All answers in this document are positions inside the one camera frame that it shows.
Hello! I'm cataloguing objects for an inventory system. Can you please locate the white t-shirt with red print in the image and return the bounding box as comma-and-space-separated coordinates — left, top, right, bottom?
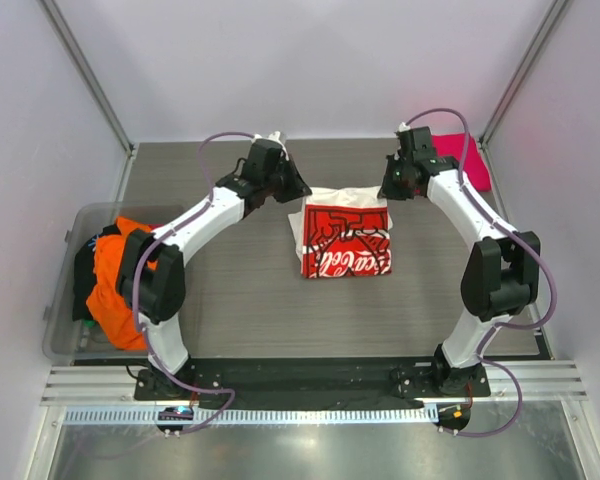
288, 186, 393, 279

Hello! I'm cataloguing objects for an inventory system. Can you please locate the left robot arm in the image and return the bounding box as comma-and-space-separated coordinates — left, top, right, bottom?
116, 131, 311, 399

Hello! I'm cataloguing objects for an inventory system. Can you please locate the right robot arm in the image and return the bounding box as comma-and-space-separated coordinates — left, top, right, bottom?
379, 124, 540, 396

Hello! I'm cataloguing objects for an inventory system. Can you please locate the folded magenta t-shirt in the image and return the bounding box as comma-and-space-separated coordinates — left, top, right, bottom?
429, 132, 493, 194

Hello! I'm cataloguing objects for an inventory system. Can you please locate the orange t-shirt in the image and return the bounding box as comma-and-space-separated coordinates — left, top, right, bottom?
86, 216, 151, 351

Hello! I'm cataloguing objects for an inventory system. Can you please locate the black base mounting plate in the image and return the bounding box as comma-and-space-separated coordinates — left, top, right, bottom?
134, 355, 491, 409

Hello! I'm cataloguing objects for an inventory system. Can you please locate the clear plastic bin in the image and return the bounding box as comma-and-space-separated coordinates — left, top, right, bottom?
42, 201, 184, 366

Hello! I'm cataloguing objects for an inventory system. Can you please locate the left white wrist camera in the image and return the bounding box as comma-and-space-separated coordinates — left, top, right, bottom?
251, 131, 287, 150

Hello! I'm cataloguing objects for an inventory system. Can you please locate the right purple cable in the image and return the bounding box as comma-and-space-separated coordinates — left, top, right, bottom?
407, 108, 561, 439

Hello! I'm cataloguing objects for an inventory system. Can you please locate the right aluminium frame post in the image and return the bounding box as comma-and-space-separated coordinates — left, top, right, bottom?
479, 0, 572, 147

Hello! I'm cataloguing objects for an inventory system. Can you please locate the aluminium frame post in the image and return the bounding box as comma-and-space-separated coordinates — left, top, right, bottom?
38, 0, 134, 157
479, 0, 572, 147

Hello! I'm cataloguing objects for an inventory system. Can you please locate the white slotted cable duct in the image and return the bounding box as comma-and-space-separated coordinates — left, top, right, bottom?
63, 404, 438, 427

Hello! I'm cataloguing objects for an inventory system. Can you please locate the left aluminium frame post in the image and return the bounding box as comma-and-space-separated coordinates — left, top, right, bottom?
38, 0, 134, 157

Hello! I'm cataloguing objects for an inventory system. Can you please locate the aluminium front rail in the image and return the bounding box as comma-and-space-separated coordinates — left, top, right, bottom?
41, 360, 587, 406

